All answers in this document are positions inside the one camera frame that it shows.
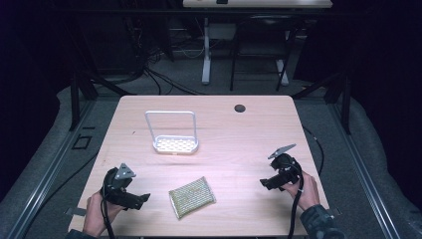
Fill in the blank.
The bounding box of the yellow-green mesh sponge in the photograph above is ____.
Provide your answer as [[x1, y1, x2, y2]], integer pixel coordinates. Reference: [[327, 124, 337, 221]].
[[168, 175, 217, 220]]

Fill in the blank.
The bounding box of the black chair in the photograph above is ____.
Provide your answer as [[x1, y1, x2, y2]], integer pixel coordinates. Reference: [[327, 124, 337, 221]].
[[229, 14, 298, 93]]

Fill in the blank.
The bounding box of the person's right hand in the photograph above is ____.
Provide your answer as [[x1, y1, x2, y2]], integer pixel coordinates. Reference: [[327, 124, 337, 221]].
[[281, 170, 321, 212]]

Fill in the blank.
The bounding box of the white-legged background desk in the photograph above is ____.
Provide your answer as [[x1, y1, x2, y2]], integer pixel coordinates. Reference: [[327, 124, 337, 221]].
[[181, 0, 333, 86]]

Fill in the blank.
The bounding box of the black floor cable bundle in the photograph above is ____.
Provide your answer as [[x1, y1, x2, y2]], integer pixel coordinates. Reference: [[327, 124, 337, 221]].
[[99, 49, 207, 98]]

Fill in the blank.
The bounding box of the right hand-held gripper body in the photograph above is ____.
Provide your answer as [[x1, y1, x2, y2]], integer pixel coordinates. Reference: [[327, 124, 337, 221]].
[[267, 142, 304, 191]]

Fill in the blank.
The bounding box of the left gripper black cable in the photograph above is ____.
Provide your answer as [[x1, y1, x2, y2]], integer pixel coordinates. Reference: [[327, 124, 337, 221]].
[[101, 184, 116, 239]]

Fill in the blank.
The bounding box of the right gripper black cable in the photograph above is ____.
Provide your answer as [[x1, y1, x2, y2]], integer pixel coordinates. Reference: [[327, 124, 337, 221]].
[[286, 164, 305, 239]]

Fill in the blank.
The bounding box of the thin black floor cable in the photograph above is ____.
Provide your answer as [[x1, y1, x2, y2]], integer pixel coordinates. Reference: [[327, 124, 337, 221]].
[[301, 124, 325, 177], [28, 149, 101, 233]]

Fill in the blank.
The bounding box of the black metal frame stand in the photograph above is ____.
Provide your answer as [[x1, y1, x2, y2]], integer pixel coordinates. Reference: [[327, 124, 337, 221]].
[[292, 71, 352, 135], [68, 71, 137, 132]]

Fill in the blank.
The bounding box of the black tape square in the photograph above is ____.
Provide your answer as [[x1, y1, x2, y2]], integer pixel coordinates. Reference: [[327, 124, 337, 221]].
[[71, 134, 94, 151]]

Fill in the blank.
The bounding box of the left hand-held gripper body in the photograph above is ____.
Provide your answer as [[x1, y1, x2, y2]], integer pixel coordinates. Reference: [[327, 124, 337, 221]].
[[101, 162, 144, 210]]

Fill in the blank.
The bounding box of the aluminium floor rail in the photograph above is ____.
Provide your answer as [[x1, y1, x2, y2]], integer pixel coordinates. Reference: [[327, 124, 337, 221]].
[[326, 103, 404, 239], [6, 99, 98, 239]]

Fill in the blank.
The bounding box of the person's left hand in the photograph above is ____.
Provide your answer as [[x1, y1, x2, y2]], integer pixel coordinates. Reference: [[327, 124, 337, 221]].
[[82, 190, 124, 239]]

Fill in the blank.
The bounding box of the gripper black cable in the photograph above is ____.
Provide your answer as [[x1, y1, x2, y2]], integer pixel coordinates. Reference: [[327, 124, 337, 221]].
[[101, 184, 116, 239], [286, 164, 305, 239]]

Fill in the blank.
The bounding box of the white sponge holder rack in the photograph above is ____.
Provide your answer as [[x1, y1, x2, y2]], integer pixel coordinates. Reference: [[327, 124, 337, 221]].
[[143, 110, 200, 156]]

